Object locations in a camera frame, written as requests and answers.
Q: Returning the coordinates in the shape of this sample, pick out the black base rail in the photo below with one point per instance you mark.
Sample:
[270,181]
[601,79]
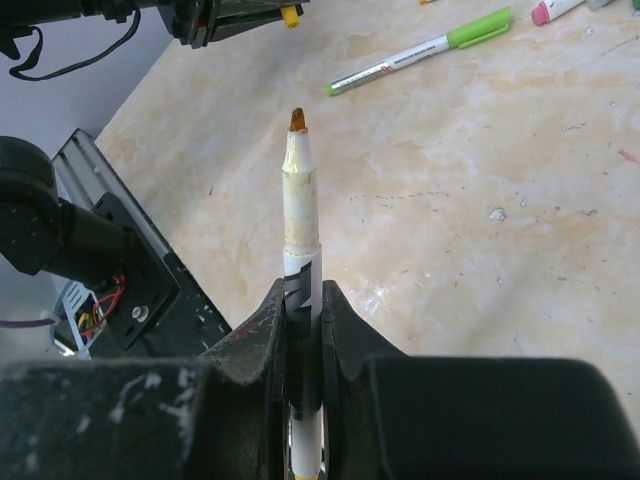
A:
[163,311]

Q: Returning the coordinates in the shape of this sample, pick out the yellow pen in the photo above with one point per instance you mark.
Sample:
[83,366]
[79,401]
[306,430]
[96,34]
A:
[302,265]

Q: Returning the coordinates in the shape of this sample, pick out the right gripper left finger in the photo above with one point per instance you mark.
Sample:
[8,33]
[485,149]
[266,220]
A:
[243,413]

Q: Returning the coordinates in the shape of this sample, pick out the aluminium frame rail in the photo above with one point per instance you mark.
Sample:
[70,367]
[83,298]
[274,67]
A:
[86,178]

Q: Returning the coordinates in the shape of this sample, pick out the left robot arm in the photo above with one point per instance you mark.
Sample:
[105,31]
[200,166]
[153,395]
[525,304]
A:
[39,230]

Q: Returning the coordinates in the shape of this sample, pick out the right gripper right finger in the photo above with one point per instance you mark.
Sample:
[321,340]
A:
[351,442]

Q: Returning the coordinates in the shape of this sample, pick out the purple cap pen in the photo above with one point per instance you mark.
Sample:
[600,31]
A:
[595,5]

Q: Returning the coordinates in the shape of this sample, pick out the light green cap pen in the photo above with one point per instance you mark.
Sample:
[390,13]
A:
[473,33]

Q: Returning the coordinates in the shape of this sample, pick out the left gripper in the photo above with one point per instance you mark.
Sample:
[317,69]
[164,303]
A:
[198,23]

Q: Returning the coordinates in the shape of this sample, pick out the yellow pen cap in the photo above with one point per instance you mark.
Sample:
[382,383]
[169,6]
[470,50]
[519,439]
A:
[290,16]

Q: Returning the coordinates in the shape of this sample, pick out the pink cap pen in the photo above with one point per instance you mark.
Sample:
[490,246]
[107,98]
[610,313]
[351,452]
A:
[546,11]

